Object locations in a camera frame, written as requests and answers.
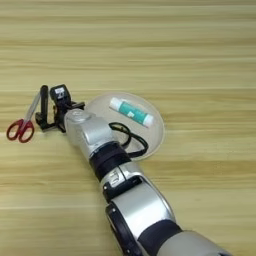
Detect black box with white label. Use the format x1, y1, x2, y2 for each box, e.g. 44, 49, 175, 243
49, 83, 70, 103

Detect beige round plate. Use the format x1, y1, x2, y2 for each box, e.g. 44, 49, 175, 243
83, 91, 166, 163

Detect black marker pen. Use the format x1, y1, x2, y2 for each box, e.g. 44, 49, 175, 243
39, 84, 50, 118

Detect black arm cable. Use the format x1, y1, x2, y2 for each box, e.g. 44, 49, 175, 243
108, 121, 150, 159

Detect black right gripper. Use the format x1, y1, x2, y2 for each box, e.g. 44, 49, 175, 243
34, 99, 86, 133

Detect red handled scissors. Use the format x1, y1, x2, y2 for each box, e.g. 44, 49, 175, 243
5, 91, 43, 144

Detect white green glue stick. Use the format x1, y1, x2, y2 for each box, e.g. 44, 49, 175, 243
108, 96, 155, 128

